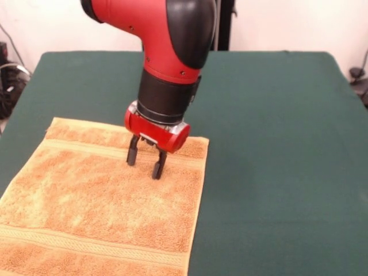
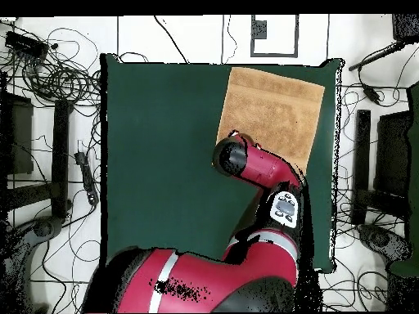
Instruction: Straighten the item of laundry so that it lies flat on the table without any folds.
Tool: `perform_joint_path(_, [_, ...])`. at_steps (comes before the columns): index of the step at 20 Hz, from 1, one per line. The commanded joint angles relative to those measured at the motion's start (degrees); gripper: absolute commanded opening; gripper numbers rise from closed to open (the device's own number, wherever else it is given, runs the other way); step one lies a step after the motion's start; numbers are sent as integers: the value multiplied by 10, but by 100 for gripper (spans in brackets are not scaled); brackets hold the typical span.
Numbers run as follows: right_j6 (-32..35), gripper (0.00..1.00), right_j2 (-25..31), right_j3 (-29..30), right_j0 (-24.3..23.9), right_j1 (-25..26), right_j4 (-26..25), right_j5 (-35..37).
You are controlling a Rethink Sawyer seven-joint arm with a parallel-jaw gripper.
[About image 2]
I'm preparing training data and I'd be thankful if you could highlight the tan terry towel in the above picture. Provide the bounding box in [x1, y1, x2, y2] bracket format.
[215, 66, 326, 176]

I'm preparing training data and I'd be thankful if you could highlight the dark flat panel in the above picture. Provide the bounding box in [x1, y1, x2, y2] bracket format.
[374, 110, 413, 197]
[0, 92, 34, 176]

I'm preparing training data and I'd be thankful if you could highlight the dark green table cloth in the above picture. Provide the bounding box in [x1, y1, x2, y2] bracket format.
[99, 52, 345, 274]

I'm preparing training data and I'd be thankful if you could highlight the black stand bar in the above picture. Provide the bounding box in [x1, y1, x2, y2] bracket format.
[51, 99, 71, 219]
[351, 109, 372, 225]

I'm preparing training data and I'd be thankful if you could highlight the black power adapter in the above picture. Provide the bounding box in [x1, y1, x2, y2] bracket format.
[361, 83, 382, 105]

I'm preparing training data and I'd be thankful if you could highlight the black rod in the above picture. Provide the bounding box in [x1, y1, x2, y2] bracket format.
[348, 38, 407, 72]

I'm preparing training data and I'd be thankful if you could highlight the black power strip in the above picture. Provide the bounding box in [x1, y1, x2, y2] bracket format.
[73, 150, 100, 206]

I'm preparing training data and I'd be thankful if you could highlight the grey rounded base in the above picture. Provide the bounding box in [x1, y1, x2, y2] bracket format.
[356, 223, 410, 262]
[0, 215, 63, 314]

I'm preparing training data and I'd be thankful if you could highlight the black corner box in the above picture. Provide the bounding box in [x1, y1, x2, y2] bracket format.
[391, 13, 419, 43]

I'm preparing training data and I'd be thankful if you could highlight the black electronics box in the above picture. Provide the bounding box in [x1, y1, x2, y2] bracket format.
[4, 29, 50, 60]

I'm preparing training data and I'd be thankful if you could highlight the grey square frame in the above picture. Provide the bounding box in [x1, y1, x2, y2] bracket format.
[250, 14, 300, 59]

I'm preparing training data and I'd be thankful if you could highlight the tangle of black cables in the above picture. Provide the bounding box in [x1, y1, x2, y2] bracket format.
[0, 19, 102, 109]
[331, 83, 410, 236]

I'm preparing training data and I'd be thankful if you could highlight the long black cable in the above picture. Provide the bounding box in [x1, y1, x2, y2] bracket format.
[153, 15, 189, 64]

